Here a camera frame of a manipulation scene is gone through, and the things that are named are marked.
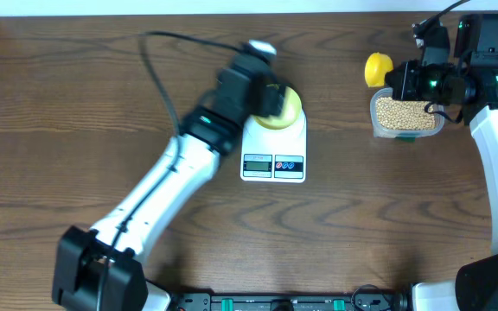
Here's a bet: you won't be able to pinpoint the pale yellow bowl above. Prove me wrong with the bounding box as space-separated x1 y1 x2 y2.
252 84 303 130

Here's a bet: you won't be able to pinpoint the soybeans in container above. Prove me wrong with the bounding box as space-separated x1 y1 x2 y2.
375 97 436 130

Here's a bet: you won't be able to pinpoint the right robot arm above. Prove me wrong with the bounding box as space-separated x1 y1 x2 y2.
385 14 498 310

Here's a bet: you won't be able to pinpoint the white digital kitchen scale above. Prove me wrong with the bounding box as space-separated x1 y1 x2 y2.
239 111 307 183

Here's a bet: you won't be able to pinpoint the clear plastic container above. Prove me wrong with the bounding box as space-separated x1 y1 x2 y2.
370 88 444 139

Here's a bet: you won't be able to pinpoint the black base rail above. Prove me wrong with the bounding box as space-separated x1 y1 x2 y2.
167 289 413 311

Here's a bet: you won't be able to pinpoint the yellow measuring scoop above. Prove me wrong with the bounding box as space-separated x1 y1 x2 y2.
364 53 393 88

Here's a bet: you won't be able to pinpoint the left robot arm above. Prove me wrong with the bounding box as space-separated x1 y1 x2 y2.
51 52 282 310

